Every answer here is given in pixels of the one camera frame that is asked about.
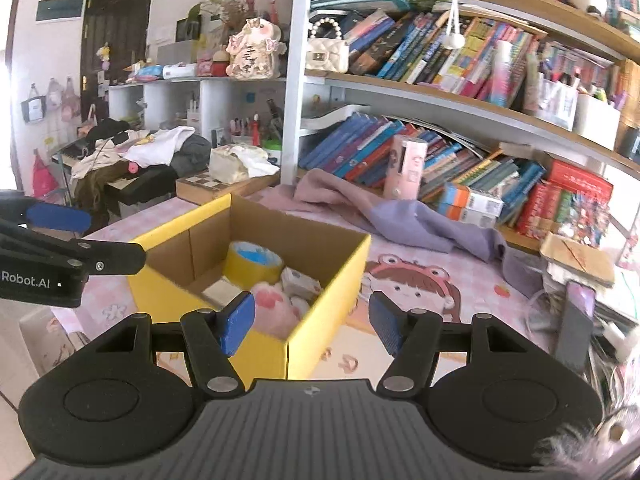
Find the purple cloth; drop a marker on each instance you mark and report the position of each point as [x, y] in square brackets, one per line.
[412, 223]

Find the black smartphone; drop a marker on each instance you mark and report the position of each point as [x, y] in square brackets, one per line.
[576, 326]

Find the floral doll figure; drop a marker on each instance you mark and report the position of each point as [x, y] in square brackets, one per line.
[255, 51]

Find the white quilted handbag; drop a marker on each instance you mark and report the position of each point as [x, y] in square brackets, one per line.
[327, 54]

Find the blue small toy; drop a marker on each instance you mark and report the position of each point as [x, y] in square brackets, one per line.
[256, 254]

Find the small white red box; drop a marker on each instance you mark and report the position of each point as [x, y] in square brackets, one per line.
[295, 283]

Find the orange blue white box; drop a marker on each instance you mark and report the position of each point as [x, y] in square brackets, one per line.
[461, 203]

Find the white bookshelf frame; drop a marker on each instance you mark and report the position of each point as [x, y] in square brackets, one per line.
[476, 118]

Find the pink fluffy plush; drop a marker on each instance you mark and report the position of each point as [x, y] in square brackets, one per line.
[276, 313]

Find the wooden chess board box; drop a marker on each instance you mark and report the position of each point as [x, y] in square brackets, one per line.
[202, 188]

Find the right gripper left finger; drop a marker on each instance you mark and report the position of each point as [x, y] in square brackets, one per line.
[212, 338]

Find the red book set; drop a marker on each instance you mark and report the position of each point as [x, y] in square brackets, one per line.
[567, 200]

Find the pink cartoon table mat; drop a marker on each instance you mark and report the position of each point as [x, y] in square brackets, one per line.
[456, 286]

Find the pink cylinder cup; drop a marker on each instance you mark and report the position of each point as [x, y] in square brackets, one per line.
[405, 168]

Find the yellow tape roll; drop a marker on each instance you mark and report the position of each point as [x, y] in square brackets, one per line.
[248, 264]

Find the brown paper envelope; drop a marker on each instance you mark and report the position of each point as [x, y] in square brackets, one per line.
[581, 259]

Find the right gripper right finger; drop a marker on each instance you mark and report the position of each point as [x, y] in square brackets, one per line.
[411, 338]

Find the white sponge block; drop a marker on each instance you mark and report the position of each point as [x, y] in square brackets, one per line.
[221, 293]

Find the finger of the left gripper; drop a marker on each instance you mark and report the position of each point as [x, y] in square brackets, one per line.
[28, 210]
[100, 258]

